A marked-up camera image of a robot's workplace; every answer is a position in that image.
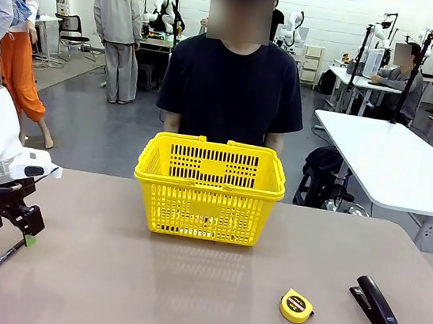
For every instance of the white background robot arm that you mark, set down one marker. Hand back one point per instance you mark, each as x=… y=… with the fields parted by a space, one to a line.
x=296 y=26
x=382 y=36

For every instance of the person's left forearm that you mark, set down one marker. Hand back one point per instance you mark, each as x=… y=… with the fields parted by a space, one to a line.
x=274 y=141

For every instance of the yellow plastic shopping basket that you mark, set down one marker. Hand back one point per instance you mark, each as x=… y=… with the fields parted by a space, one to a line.
x=215 y=168

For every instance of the black backpack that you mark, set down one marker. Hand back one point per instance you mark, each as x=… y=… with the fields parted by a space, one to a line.
x=321 y=172

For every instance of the black folding chair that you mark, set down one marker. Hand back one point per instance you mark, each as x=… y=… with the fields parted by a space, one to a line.
x=72 y=31

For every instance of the white drawer cabinet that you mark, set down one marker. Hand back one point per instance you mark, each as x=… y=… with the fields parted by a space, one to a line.
x=312 y=64

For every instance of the white marker black cap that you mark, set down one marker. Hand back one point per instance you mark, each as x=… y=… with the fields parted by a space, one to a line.
x=199 y=232

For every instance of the person in orange pants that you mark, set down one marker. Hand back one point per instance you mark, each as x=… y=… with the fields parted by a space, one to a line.
x=21 y=64

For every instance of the black stapler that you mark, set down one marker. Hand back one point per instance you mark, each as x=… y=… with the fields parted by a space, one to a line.
x=375 y=303

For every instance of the black tripod pole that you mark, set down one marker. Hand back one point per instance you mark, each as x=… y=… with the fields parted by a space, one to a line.
x=411 y=76

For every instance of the white background desk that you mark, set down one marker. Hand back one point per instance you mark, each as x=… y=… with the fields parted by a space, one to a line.
x=355 y=78

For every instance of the thin black stand pole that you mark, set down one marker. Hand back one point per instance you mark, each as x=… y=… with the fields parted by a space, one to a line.
x=360 y=57

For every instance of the person in grey hoodie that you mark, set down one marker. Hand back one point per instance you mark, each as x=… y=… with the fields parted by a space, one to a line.
x=117 y=17

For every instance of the person's right forearm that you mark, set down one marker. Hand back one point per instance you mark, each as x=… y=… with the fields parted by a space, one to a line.
x=172 y=122

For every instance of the person in black t-shirt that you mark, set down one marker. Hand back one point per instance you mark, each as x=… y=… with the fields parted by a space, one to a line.
x=229 y=92

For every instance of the seated person grey sweater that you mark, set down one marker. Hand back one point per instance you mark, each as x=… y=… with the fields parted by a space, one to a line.
x=404 y=87

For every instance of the large white table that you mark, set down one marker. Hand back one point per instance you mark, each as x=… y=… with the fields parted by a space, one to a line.
x=391 y=165

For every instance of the yellow tape measure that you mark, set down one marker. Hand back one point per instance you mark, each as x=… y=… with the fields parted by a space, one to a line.
x=295 y=306

